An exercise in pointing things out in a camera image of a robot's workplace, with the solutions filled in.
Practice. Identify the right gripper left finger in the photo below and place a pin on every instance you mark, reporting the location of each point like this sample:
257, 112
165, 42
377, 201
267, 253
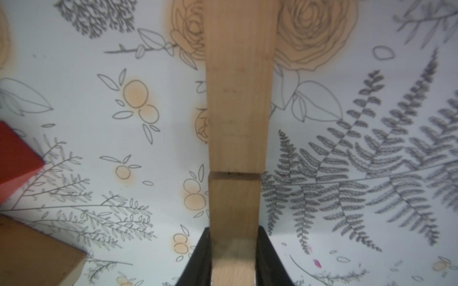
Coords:
198, 271

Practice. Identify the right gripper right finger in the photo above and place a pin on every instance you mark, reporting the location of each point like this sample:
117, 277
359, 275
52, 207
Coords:
268, 267

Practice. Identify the wooden block bottom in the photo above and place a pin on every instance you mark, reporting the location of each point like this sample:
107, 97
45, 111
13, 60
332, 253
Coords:
234, 208

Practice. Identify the wooden block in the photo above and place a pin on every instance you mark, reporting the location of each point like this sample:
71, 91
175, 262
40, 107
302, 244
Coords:
240, 39
234, 208
31, 258

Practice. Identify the red block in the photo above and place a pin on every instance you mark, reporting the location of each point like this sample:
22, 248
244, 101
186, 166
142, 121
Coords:
18, 162

